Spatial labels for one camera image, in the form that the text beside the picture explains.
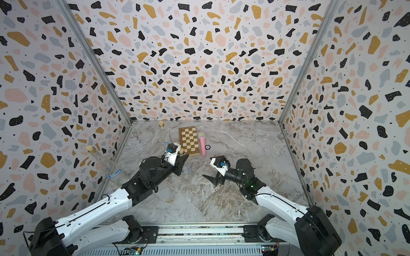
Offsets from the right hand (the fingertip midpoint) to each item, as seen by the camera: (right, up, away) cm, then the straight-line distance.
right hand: (209, 166), depth 75 cm
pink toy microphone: (-7, +14, +34) cm, 37 cm away
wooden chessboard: (-15, +11, +32) cm, 37 cm away
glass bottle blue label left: (-47, -5, +3) cm, 47 cm away
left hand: (-11, +7, -2) cm, 13 cm away
